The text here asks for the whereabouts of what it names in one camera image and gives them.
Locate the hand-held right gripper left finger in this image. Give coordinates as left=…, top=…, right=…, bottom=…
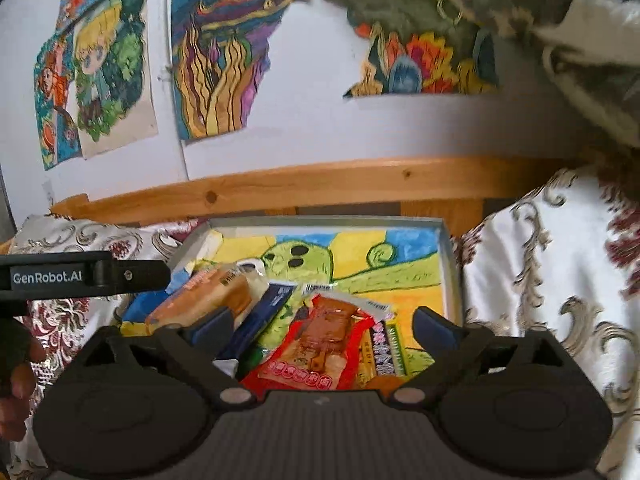
left=75, top=308, right=257, bottom=411

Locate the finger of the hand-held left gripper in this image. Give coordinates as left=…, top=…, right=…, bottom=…
left=95, top=258, right=172, bottom=292

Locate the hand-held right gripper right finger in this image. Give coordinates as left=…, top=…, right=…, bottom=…
left=392, top=306, right=581, bottom=408

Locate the packaged bread loaf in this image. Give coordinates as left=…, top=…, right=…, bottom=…
left=145, top=266, right=254, bottom=337

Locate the green striped snack packet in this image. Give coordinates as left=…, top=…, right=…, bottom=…
left=300, top=282, right=409, bottom=379

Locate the red snack packet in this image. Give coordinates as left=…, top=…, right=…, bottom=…
left=242, top=294, right=396, bottom=392

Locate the person's left hand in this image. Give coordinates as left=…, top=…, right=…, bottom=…
left=0, top=337, right=49, bottom=443

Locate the dark blue snack packet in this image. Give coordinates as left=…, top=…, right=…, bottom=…
left=232, top=282, right=294, bottom=362

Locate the grey tray with drawing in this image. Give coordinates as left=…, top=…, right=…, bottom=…
left=120, top=227, right=452, bottom=377

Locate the grey patterned cloth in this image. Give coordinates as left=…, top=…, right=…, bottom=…
left=495, top=0, right=640, bottom=147

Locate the colourful wall poster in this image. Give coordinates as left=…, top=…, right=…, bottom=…
left=32, top=0, right=132, bottom=172

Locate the wooden bed frame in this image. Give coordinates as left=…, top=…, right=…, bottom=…
left=50, top=156, right=593, bottom=241

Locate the blond figure wall poster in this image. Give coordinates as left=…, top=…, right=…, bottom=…
left=71, top=0, right=159, bottom=159

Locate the swirl pattern wall poster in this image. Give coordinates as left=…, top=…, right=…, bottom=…
left=166, top=0, right=312, bottom=142

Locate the flower wall poster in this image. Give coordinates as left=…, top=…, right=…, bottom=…
left=309, top=0, right=501, bottom=99

